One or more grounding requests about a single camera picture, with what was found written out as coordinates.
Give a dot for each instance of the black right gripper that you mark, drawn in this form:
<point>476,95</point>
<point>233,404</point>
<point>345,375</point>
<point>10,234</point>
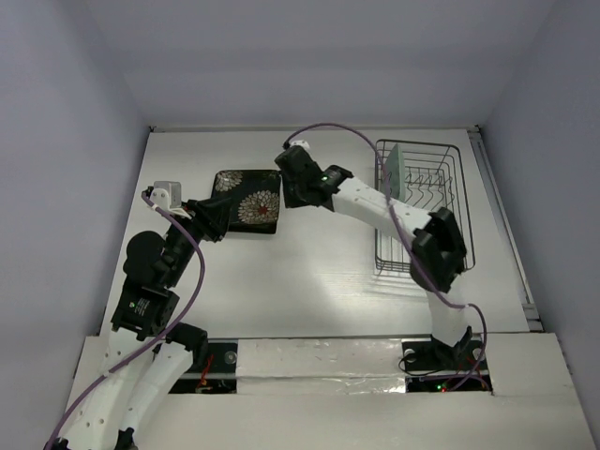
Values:
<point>294,171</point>

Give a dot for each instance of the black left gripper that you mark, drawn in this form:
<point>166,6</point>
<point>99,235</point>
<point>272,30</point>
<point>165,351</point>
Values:
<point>211,216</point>

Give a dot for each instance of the black floral square plate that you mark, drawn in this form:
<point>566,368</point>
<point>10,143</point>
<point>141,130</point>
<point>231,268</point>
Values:
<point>255,197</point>

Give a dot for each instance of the pale green plate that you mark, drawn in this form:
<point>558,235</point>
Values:
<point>395,173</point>

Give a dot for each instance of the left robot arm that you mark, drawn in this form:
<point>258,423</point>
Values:
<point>150,346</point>

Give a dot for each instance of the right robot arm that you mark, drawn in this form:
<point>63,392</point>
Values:
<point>432,239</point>

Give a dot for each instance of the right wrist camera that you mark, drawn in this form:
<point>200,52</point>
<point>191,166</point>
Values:
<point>296,142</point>

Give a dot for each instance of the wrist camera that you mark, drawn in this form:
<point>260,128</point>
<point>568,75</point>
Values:
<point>166,196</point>
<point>296,142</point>

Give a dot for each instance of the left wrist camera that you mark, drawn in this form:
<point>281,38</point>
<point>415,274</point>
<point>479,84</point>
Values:
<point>166,196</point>

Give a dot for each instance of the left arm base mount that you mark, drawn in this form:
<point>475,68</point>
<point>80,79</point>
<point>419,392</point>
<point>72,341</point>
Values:
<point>212,355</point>

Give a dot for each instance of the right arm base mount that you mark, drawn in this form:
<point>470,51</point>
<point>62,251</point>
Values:
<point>430,356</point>

